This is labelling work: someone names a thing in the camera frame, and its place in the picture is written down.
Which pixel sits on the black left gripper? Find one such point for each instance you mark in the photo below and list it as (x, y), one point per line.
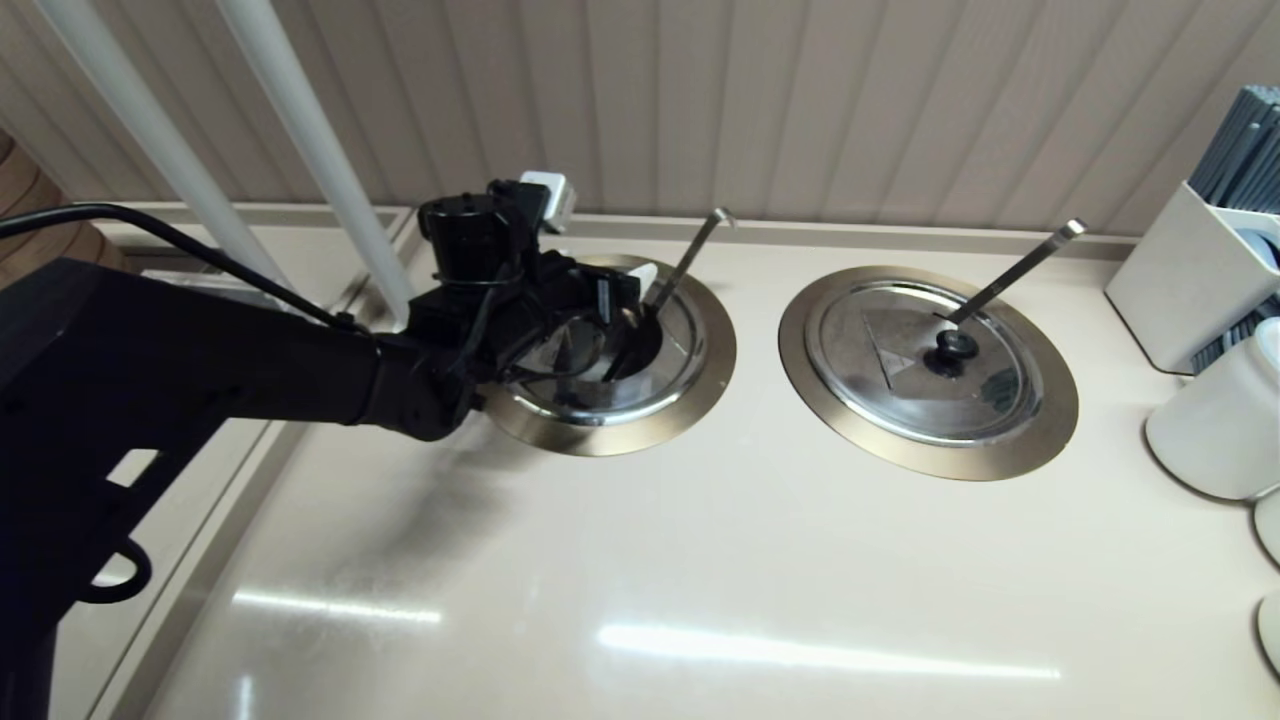
(470, 240)

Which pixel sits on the hinged steel pot lid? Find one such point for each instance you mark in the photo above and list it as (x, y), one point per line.
(880, 380)
(680, 370)

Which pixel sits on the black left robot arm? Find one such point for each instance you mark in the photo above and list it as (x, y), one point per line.
(150, 350)

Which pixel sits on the steel soup pot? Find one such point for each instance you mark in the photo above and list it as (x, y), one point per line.
(645, 345)

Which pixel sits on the thick white support pole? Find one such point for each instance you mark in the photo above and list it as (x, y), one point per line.
(300, 110)

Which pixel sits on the thin white support pole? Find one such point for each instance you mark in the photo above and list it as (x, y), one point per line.
(130, 100)

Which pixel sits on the white utensil holder box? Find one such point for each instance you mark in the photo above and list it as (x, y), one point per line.
(1165, 280)

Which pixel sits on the white cylindrical container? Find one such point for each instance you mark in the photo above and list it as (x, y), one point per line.
(1271, 525)
(1220, 420)
(1273, 630)

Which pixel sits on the bamboo steamer stack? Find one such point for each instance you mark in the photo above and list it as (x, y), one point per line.
(30, 180)

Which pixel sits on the pale blue round utensil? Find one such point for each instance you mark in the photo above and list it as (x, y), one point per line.
(1264, 252)

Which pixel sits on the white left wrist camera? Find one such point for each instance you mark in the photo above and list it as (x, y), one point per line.
(545, 195)

